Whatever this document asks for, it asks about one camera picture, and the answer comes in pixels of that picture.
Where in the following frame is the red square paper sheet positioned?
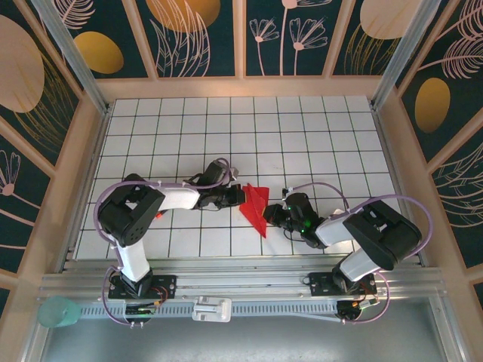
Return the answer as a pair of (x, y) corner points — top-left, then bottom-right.
(238, 183), (271, 240)

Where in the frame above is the black round controller puck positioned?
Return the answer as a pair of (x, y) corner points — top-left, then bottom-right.
(125, 303), (159, 328)
(336, 298), (379, 325)

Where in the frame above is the teal translucent cup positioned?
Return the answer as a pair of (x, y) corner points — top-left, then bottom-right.
(37, 295), (82, 330)

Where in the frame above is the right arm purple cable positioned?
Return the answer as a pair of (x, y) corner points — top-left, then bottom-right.
(282, 182), (435, 326)

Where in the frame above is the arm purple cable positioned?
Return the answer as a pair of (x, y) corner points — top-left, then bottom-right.
(282, 182), (435, 326)
(94, 157), (232, 327)

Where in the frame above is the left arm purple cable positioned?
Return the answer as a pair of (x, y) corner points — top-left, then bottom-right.
(94, 157), (232, 327)

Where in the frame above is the aluminium table rail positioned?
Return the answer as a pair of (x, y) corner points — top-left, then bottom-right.
(36, 257), (451, 303)

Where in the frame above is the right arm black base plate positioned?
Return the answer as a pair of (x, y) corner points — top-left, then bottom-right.
(309, 271), (378, 299)

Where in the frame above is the grey slotted cable tray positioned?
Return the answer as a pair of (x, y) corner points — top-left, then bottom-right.
(75, 300), (343, 322)

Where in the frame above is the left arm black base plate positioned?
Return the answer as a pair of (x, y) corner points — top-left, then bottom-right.
(108, 274), (178, 301)

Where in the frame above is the aluminium side rail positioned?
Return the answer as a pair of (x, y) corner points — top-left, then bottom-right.
(371, 105), (428, 267)
(60, 107), (114, 273)

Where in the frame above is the white plastic bracket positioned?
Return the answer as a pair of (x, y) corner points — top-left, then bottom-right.
(191, 296), (232, 323)

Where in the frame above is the aluminium frame post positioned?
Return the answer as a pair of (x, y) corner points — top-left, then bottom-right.
(371, 0), (442, 111)
(31, 0), (111, 115)

